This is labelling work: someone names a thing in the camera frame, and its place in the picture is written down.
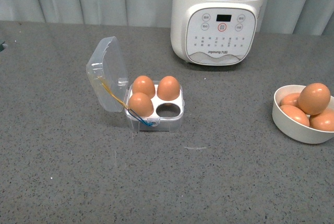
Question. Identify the brown egg bowl right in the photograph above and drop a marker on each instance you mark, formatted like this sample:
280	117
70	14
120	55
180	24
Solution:
323	121

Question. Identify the brown egg bowl front left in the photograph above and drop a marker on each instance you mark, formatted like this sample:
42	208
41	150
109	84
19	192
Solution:
295	114

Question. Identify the white Joyoung blender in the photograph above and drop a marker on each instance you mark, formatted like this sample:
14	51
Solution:
213	32

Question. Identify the brown egg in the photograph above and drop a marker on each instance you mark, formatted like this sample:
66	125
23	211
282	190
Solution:
168	88
145	85
141	104
314	98

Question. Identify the grey curtain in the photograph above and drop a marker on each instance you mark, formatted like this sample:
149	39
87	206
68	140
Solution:
313	17

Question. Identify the brown egg bowl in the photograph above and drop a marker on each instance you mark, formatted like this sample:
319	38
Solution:
295	114
323	121
291	99

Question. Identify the brown egg bowl back left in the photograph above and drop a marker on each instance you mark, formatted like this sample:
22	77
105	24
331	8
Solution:
291	99

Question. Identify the clear plastic egg box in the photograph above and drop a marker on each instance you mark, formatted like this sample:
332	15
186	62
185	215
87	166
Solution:
107	61

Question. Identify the white round bowl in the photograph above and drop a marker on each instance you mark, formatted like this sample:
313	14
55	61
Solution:
291	128

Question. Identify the yellow blue rubber band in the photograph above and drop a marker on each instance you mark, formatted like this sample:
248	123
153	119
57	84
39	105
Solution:
125	106

